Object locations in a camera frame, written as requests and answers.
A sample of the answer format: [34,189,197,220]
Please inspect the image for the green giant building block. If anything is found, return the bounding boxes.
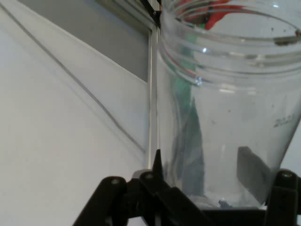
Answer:
[173,32,201,113]

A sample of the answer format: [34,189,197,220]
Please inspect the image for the clear plastic jar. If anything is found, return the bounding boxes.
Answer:
[156,0,301,209]

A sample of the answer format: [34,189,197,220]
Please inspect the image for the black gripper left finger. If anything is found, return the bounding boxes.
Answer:
[72,148,201,226]

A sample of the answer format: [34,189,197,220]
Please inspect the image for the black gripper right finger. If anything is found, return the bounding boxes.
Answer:
[236,145,301,226]

